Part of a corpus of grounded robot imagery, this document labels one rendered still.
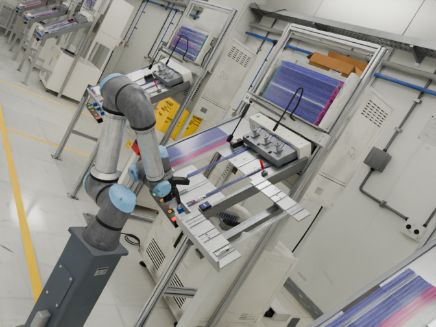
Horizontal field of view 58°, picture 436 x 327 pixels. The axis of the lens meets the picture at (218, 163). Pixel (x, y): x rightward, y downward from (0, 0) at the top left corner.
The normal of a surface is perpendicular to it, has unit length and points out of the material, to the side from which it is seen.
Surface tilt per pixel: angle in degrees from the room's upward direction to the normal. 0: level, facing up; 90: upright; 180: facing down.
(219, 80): 90
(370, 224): 89
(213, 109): 90
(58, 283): 90
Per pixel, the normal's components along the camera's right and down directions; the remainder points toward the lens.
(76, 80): 0.49, 0.43
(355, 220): -0.71, -0.30
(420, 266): -0.15, -0.81
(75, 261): -0.51, -0.13
